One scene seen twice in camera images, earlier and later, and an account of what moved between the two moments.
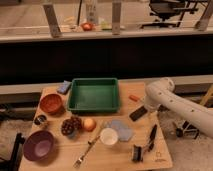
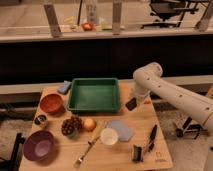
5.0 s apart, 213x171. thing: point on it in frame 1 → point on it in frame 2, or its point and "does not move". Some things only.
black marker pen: (152, 136) does not move
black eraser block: (138, 113) → (131, 104)
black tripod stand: (187, 130) does not move
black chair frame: (13, 163) does not move
